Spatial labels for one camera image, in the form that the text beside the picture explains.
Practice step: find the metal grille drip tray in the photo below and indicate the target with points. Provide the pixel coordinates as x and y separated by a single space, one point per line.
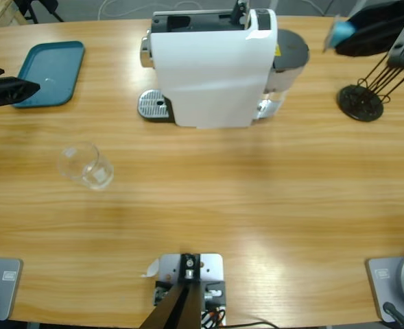
152 104

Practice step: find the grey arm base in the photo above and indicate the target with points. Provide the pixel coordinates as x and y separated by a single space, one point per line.
2 284
393 281

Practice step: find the black chair legs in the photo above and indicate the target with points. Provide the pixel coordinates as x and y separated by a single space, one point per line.
47 2

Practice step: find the grey translucent machine lever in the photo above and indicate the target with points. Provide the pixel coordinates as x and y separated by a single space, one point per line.
240 12

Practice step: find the clear water tank dark lid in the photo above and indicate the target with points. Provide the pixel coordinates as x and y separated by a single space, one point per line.
291 48

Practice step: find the blue coffee capsule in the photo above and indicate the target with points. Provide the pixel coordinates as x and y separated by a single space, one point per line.
342 34

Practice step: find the white tape tab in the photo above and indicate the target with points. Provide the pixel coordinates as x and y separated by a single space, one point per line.
152 269

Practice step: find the teal plastic tray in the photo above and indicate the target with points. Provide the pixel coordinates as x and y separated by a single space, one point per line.
54 65

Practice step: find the white capsule coffee machine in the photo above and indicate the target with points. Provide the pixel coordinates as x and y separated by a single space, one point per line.
208 75

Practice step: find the clear drinking glass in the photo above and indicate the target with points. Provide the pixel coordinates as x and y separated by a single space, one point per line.
92 174

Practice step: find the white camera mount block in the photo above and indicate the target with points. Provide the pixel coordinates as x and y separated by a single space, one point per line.
212 267

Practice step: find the black camera post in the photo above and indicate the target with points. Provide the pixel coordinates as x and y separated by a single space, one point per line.
181 308

